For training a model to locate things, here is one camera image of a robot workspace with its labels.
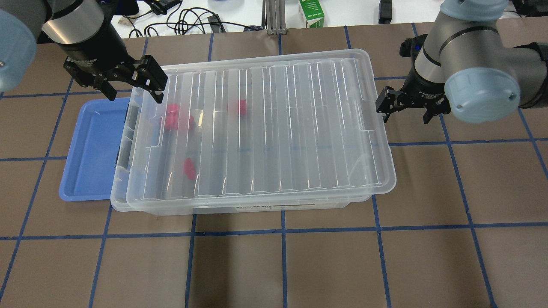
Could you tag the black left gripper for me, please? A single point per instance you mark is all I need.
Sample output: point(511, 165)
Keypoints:
point(95, 48)

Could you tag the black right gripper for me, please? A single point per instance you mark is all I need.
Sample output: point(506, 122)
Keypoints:
point(421, 87)

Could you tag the clear plastic box lid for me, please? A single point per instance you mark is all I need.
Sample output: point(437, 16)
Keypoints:
point(347, 71)

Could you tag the red block from tray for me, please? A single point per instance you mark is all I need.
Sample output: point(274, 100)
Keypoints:
point(189, 169)

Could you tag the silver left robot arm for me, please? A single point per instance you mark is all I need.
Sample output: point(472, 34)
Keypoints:
point(63, 21)

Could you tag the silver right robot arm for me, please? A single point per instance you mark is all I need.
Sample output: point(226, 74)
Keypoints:
point(461, 67)

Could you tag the clear plastic storage box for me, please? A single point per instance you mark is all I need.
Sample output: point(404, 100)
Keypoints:
point(304, 151)

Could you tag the blue plastic tray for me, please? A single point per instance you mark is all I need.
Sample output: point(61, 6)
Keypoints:
point(91, 160)

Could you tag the black power adapter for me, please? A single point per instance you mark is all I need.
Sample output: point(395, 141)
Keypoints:
point(216, 24)

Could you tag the red block under lid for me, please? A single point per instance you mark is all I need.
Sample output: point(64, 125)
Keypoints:
point(237, 107)

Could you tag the green white carton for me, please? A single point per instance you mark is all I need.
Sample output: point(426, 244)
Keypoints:
point(312, 14)

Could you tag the aluminium frame post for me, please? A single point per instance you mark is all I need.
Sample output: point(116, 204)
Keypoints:
point(274, 17)

